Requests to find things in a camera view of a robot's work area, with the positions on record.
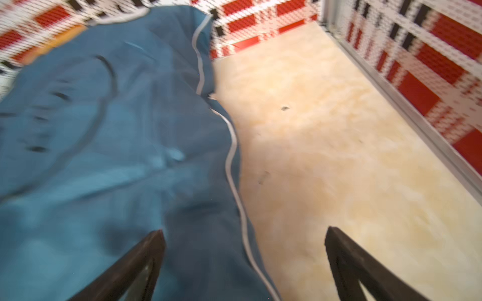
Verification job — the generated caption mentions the blue cartoon pillow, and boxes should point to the blue cartoon pillow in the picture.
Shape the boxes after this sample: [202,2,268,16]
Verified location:
[1,6,280,300]

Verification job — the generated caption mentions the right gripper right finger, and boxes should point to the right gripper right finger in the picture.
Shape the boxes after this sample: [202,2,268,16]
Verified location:
[325,227,427,300]

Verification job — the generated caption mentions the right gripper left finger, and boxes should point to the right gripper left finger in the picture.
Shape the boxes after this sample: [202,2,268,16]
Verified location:
[71,230,166,300]

